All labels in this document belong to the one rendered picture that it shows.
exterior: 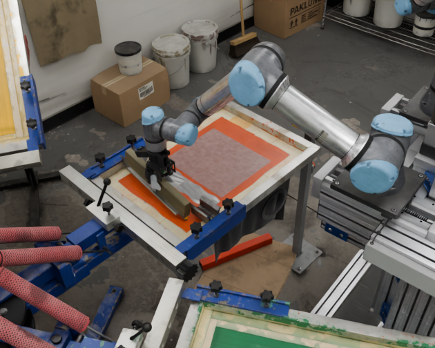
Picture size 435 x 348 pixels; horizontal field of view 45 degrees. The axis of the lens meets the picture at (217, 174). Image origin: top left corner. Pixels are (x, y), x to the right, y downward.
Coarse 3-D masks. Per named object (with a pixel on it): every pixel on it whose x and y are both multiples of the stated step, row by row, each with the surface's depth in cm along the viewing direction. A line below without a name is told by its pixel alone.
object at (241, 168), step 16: (240, 144) 228; (256, 144) 228; (272, 144) 228; (224, 160) 220; (240, 160) 220; (256, 160) 220; (272, 160) 220; (208, 176) 213; (224, 176) 213; (240, 176) 213; (256, 176) 213; (208, 192) 206; (224, 192) 206; (240, 192) 206; (160, 208) 200; (176, 224) 194
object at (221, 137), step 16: (208, 128) 237; (224, 128) 237; (240, 128) 237; (208, 144) 229; (224, 144) 228; (176, 160) 221; (192, 160) 221; (208, 160) 221; (128, 176) 214; (192, 176) 213; (144, 192) 207
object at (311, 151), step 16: (240, 112) 241; (272, 128) 230; (304, 144) 221; (304, 160) 214; (272, 176) 207; (288, 176) 210; (112, 192) 202; (256, 192) 200; (128, 208) 196; (160, 224) 189; (176, 240) 183
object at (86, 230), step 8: (88, 224) 183; (96, 224) 183; (72, 232) 181; (80, 232) 180; (88, 232) 180; (96, 232) 181; (104, 232) 184; (72, 240) 178; (80, 240) 178; (88, 240) 180; (96, 240) 183
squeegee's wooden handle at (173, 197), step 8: (128, 152) 202; (128, 160) 204; (136, 160) 200; (136, 168) 203; (144, 168) 198; (144, 176) 200; (160, 184) 194; (168, 184) 193; (160, 192) 197; (168, 192) 191; (176, 192) 191; (168, 200) 195; (176, 200) 190; (184, 200) 189; (176, 208) 193; (184, 208) 188; (184, 216) 192
